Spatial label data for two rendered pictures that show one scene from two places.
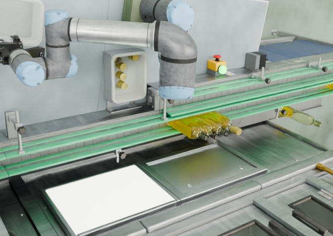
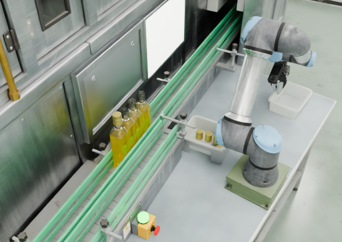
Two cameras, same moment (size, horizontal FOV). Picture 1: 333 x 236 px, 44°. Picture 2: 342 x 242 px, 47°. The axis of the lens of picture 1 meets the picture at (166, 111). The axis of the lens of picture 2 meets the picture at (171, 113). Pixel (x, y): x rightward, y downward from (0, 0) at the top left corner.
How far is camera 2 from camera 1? 215 cm
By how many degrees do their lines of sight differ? 74
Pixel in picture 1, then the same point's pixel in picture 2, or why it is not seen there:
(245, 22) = not seen: outside the picture
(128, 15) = not seen: hidden behind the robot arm
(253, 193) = (93, 32)
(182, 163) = (124, 84)
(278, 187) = (71, 44)
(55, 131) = (206, 76)
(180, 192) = (141, 30)
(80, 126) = (198, 86)
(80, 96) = (207, 115)
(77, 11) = not seen: hidden behind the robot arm
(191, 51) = (290, 26)
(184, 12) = (272, 136)
